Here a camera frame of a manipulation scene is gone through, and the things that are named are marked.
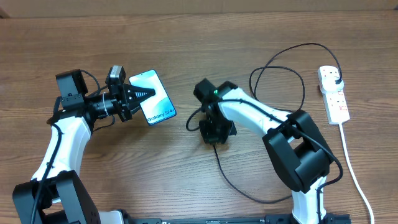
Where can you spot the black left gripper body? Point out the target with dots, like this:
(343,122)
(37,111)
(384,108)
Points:
(119,101)

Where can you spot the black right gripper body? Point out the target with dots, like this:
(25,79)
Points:
(217,129)

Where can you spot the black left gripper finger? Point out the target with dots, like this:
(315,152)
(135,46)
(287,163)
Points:
(134,108)
(136,95)

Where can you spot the blue Galaxy smartphone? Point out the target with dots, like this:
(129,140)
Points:
(156,108)

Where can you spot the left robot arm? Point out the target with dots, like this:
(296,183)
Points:
(55,193)

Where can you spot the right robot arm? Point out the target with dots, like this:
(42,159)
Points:
(299,154)

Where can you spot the white charger adapter plug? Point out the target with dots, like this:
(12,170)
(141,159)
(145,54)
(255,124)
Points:
(330,85)

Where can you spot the white power strip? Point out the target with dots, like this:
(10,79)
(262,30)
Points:
(335,103)

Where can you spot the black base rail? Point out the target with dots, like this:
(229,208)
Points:
(211,221)

